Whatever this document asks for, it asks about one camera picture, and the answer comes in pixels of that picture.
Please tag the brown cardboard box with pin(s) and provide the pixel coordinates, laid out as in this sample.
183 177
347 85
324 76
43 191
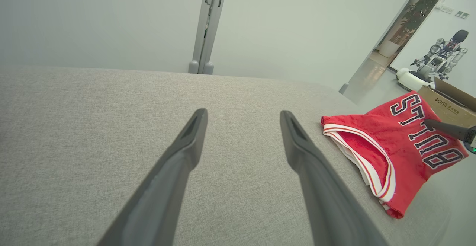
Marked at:
446 106

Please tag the white wall control panel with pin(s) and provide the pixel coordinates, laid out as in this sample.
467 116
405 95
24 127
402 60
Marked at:
447 9
462 14

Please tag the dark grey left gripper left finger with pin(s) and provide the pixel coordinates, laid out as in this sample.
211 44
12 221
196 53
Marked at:
156 208

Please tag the green potted plant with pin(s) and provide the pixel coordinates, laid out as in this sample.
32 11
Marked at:
420 11

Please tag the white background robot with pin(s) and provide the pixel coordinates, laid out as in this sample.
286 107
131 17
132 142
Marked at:
416 78

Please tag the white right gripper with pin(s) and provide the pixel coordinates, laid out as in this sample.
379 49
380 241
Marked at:
471 138

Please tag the grey fabric sofa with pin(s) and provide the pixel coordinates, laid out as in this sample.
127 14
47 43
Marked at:
241 134

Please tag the red shirt white trim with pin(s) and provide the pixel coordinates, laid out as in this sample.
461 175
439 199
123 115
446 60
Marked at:
401 153

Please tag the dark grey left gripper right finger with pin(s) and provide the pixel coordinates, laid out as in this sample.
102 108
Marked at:
331 216

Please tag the grey partition joint post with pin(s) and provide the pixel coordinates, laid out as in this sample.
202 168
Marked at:
215 34

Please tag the grey partition foot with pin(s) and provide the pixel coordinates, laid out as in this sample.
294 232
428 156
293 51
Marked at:
344 88

